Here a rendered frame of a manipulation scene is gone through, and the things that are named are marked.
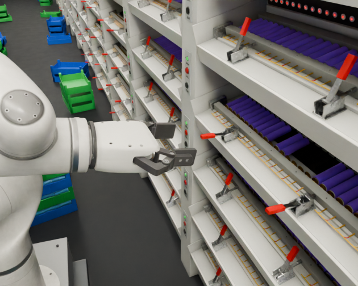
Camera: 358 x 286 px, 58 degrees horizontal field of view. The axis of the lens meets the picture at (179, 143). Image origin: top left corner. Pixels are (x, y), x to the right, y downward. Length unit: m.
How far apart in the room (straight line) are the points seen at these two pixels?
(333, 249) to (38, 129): 0.48
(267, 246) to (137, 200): 1.05
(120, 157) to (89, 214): 1.26
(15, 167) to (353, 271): 0.51
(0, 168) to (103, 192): 1.38
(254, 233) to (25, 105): 0.63
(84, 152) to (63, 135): 0.04
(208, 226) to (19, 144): 0.82
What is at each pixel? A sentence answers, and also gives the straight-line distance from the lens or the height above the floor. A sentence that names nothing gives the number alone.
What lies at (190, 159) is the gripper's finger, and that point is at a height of 0.88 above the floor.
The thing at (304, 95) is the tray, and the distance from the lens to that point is 0.58.
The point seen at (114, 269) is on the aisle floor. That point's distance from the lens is 1.49.
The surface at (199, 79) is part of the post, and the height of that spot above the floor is 0.86.
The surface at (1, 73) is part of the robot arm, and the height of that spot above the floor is 1.05.
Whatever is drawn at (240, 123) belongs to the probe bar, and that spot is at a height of 0.79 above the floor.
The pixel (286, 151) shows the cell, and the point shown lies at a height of 0.79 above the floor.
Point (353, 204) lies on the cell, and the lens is 0.64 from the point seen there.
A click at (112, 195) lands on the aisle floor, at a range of 1.81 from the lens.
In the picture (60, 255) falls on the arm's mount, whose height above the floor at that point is 0.38.
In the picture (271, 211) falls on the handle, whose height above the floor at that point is 0.79.
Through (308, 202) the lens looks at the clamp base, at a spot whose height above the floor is 0.78.
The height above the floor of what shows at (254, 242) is 0.56.
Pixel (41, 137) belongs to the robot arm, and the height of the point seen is 0.98.
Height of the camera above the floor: 1.18
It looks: 33 degrees down
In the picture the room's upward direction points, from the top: straight up
